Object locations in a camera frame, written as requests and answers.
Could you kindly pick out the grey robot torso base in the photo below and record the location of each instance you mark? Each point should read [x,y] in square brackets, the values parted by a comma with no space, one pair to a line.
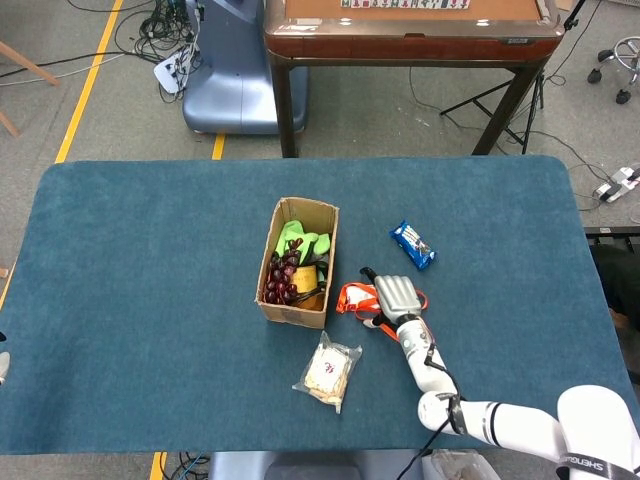
[310,467]

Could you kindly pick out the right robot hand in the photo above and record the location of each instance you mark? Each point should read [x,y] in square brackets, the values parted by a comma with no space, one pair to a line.
[397,297]

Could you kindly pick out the chrome rolling stool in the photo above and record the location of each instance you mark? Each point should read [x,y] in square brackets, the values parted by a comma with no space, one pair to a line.
[627,52]

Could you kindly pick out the clear bag of white snacks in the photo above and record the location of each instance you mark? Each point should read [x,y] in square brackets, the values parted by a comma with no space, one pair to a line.
[327,372]

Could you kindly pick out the blue felt table mat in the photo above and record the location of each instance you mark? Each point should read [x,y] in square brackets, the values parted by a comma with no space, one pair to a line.
[150,275]

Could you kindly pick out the brown mahjong table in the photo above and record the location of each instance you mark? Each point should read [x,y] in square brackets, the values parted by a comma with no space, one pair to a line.
[400,47]

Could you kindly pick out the clear plastic wrap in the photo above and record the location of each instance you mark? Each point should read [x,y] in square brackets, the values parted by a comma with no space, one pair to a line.
[457,467]

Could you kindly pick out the black frame beside table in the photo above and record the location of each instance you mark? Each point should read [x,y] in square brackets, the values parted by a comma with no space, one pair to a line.
[617,270]

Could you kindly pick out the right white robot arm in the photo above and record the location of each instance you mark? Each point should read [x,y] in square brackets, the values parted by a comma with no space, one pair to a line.
[520,420]

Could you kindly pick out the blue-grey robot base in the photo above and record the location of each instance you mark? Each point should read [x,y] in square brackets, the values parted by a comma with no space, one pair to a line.
[235,85]

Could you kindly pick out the purple grape bunch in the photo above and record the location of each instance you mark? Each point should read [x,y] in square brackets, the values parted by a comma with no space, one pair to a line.
[280,280]

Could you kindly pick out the wooden pole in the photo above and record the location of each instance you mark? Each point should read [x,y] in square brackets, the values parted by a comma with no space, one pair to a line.
[30,65]

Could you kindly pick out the white power strip with plugs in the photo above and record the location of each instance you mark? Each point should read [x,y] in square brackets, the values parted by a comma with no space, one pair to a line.
[167,72]

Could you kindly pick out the black tripod stand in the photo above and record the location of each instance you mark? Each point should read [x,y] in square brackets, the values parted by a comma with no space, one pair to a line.
[539,92]

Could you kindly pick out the white and black power strip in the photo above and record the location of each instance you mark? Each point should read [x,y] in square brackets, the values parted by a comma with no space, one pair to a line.
[617,182]

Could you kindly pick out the face-up mahjong tile row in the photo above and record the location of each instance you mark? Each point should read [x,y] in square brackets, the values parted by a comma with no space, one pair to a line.
[400,3]

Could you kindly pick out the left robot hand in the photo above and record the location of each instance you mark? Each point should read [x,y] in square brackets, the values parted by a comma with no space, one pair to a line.
[3,365]

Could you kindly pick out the blue cookie snack pack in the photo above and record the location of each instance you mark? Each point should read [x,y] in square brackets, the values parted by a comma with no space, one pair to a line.
[412,245]

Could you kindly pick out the open cardboard box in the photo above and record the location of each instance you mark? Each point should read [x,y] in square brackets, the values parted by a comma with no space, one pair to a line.
[292,315]

